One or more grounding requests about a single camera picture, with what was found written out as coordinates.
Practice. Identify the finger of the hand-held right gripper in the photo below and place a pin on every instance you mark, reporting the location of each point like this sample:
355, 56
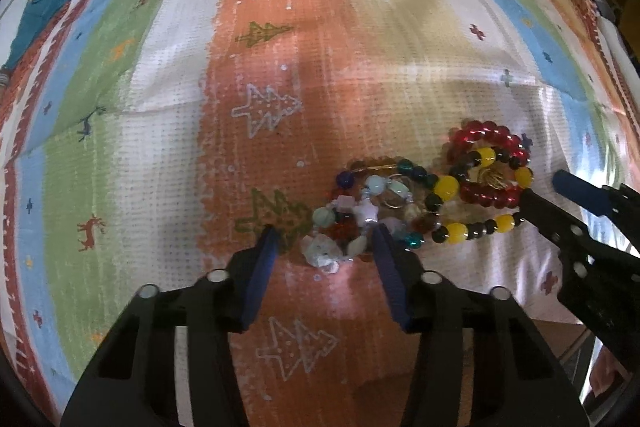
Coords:
542, 209
580, 191

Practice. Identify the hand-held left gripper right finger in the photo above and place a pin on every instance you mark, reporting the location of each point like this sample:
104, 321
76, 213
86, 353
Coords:
391, 274

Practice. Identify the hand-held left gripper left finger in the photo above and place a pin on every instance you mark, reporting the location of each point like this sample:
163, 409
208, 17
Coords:
261, 272

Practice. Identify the gold pendant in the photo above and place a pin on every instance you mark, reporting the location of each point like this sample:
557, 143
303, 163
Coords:
490, 179

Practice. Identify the striped printed mat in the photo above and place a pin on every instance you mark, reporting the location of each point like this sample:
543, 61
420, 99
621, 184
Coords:
150, 132

